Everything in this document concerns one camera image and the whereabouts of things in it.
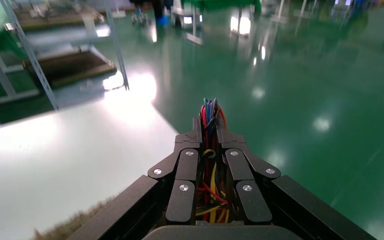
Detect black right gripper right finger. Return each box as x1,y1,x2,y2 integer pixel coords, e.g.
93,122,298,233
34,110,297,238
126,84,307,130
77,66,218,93
216,117,282,226

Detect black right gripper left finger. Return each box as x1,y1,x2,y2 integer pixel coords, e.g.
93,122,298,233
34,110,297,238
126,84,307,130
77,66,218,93
147,117,203,224

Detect grey power supply with wires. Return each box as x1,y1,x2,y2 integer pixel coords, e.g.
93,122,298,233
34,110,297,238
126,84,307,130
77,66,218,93
195,97,229,224

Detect worn brown cardboard box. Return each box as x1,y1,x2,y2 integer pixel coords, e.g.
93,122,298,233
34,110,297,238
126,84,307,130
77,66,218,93
31,195,118,240

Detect grey metal shelving rack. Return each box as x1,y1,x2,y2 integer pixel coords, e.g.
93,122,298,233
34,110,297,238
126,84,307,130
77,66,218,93
0,0,130,112

